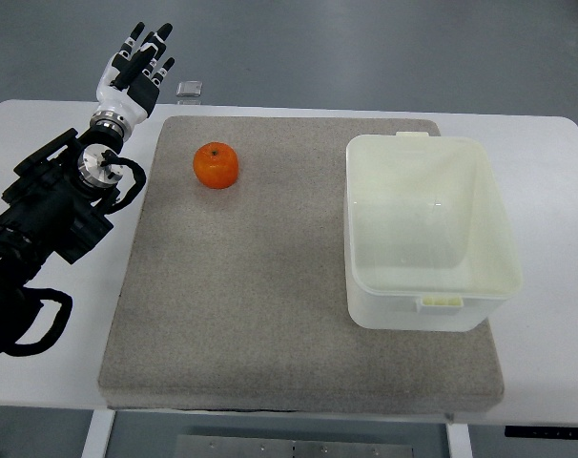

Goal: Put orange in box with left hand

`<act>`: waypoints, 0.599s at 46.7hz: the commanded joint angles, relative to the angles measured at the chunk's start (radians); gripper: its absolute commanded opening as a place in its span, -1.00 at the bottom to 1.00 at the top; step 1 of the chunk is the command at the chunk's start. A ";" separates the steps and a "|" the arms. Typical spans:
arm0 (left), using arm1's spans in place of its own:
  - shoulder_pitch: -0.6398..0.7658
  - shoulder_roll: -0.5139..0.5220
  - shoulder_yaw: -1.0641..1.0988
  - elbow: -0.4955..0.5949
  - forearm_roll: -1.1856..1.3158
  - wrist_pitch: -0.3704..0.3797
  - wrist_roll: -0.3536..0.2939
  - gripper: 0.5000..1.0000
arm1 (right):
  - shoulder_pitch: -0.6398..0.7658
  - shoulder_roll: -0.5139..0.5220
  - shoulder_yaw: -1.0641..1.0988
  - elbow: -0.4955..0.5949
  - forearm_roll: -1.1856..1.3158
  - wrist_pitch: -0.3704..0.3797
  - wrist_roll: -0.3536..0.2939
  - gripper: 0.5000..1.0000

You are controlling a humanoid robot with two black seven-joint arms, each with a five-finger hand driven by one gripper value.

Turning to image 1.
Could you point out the white table leg left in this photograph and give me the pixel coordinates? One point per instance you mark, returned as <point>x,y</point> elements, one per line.
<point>99,434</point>

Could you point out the white table leg right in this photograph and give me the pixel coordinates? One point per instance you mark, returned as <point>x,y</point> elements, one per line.
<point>459,442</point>

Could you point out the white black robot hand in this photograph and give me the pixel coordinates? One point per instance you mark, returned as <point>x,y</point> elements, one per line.
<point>130,83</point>

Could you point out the grey felt mat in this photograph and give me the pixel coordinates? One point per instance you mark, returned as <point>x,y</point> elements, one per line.
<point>234,299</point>

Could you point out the small clear plastic object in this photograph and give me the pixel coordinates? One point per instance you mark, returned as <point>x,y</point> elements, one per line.
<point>189,89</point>

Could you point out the translucent white plastic box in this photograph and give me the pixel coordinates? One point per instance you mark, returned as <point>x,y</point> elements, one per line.
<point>427,242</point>

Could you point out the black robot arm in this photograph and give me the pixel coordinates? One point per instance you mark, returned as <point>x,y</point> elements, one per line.
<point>59,204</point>

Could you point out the white table leg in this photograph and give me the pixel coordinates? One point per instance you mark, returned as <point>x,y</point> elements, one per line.
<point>459,442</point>
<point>99,434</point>

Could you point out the black table control panel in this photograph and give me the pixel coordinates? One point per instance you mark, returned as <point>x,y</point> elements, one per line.
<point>532,432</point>

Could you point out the orange fruit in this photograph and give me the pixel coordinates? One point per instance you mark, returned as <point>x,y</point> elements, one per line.
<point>216,165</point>

